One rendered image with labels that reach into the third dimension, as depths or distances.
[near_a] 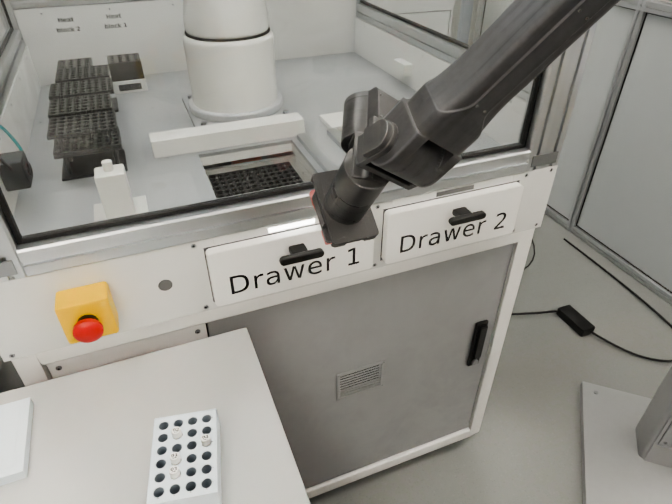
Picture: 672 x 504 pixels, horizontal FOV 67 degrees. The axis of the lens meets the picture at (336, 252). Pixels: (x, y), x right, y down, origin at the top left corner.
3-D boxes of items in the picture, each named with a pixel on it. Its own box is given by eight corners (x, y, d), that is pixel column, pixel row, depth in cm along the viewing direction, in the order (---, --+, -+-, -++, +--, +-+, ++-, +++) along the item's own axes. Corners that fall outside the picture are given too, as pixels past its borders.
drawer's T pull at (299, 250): (324, 257, 83) (324, 250, 82) (281, 267, 81) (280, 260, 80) (317, 245, 86) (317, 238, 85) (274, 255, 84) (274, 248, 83)
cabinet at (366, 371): (483, 444, 156) (547, 226, 109) (131, 583, 125) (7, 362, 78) (358, 268, 227) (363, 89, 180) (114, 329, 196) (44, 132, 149)
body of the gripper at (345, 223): (352, 172, 70) (368, 144, 64) (375, 239, 68) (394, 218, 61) (308, 180, 68) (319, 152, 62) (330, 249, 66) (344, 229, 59)
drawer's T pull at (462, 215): (486, 218, 93) (487, 212, 92) (450, 227, 91) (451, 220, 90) (474, 209, 95) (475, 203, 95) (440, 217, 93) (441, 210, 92)
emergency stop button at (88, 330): (106, 341, 74) (99, 321, 72) (77, 349, 73) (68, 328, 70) (106, 327, 76) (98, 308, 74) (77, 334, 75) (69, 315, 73)
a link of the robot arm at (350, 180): (344, 180, 54) (395, 189, 56) (348, 125, 57) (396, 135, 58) (330, 206, 61) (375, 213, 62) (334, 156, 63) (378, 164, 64)
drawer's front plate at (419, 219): (513, 232, 103) (524, 185, 97) (385, 265, 95) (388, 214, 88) (507, 228, 105) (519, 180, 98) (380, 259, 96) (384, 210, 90)
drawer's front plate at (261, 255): (372, 268, 94) (375, 217, 87) (216, 307, 85) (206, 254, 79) (368, 262, 95) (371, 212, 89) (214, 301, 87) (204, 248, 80)
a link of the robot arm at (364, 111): (388, 142, 49) (446, 173, 54) (391, 47, 53) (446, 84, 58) (314, 183, 58) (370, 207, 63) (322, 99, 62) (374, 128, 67)
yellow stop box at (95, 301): (120, 335, 77) (107, 300, 73) (68, 349, 75) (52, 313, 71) (118, 314, 81) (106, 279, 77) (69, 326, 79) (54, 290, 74)
